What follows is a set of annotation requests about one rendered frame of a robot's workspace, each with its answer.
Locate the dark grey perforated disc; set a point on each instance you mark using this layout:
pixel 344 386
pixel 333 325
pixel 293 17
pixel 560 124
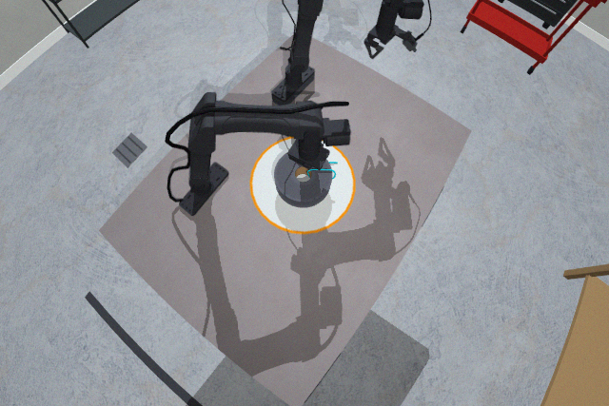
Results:
pixel 285 174

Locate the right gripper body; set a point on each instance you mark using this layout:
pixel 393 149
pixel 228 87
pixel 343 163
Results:
pixel 308 159

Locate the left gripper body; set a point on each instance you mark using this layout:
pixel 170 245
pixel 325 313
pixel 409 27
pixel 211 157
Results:
pixel 384 30

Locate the white circular mat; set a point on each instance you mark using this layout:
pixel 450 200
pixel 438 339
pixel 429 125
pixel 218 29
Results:
pixel 295 218

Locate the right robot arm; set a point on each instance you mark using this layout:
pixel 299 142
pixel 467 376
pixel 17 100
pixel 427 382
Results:
pixel 309 127

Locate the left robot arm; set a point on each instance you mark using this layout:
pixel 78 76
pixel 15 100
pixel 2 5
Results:
pixel 298 62

